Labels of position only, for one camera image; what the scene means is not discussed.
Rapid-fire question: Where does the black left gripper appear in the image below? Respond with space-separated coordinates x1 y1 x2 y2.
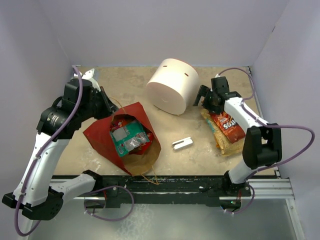
79 86 119 122

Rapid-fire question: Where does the red paper bag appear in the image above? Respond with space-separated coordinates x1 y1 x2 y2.
83 102 161 185

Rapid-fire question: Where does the teal white snack packet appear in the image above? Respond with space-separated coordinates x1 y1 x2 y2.
109 119 151 158

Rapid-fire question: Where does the red white snack packet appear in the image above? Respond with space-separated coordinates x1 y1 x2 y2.
209 112 246 144

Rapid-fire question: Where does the tan snack bag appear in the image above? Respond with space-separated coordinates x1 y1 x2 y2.
201 109 245 156

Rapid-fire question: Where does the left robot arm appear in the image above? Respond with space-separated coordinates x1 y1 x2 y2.
2 78 118 221

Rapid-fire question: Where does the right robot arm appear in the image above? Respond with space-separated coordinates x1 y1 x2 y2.
193 76 282 196

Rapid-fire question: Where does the white cylindrical bin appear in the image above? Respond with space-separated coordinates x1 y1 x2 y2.
146 58 200 115

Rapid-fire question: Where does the small white stapler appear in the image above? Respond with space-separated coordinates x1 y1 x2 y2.
172 137 194 151

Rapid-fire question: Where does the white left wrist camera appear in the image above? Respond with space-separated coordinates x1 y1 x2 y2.
72 68 98 85

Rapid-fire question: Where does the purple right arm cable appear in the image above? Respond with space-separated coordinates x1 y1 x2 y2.
216 67 315 181

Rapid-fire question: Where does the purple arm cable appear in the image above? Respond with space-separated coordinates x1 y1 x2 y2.
216 67 315 181
13 66 84 237

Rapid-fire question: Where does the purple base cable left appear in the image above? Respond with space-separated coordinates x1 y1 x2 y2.
83 185 136 222

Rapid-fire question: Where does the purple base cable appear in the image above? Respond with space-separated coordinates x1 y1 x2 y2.
83 185 136 222
222 183 256 215

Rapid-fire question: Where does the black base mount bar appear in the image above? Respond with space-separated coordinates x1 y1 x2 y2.
82 175 251 208

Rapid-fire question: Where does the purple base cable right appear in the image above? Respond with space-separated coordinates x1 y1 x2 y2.
222 183 256 215

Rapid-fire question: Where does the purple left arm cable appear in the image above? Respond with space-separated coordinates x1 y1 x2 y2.
13 66 84 237

